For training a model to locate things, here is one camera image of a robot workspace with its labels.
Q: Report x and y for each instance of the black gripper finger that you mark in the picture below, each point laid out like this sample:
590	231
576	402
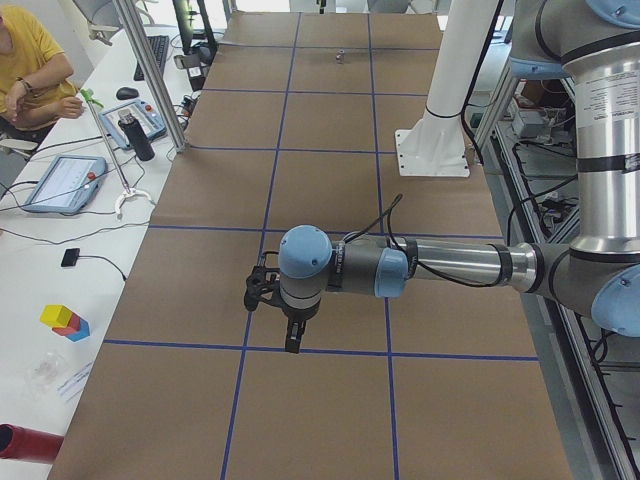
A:
294	335

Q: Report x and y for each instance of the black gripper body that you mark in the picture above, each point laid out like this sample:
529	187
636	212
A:
296	317

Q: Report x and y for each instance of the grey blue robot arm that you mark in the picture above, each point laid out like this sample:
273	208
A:
596	275

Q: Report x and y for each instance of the yellow red blue blocks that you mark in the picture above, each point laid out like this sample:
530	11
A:
64	322

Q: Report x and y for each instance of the small black box device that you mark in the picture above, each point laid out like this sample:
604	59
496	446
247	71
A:
70	257

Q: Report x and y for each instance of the black water bottle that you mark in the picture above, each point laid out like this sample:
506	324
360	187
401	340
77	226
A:
135	135

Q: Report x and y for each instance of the clear plastic bag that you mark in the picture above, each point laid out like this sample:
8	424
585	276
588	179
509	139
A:
45	372

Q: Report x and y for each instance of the blue teach pendant near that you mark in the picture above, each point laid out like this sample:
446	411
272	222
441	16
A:
67	185

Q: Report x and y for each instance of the black computer mouse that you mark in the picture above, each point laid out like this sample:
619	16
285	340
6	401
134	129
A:
127	93

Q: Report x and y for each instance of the white reacher grabber stick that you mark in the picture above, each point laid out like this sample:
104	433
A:
128	191

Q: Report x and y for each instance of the red cylinder tube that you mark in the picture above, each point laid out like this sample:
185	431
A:
24	444

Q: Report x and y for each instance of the black keyboard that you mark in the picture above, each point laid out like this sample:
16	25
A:
159	45

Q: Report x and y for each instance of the person in yellow shirt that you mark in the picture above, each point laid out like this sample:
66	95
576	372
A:
36	90

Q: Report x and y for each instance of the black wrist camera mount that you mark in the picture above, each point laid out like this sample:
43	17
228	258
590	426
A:
262	286

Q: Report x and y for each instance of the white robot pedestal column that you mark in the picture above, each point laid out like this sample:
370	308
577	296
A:
435	145

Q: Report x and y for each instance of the aluminium frame post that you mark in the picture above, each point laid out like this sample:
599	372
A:
133	26

